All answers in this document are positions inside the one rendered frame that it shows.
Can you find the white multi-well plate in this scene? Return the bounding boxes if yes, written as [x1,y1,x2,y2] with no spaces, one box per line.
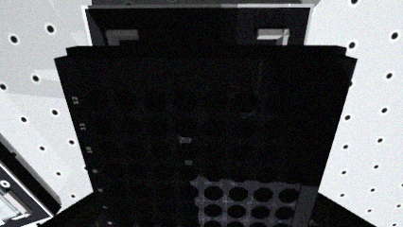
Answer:
[0,187,20,225]

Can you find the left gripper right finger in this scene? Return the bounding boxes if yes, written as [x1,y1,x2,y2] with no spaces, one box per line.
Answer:
[307,192,376,227]

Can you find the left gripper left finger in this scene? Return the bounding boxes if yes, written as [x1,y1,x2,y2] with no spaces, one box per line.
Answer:
[37,192,104,227]

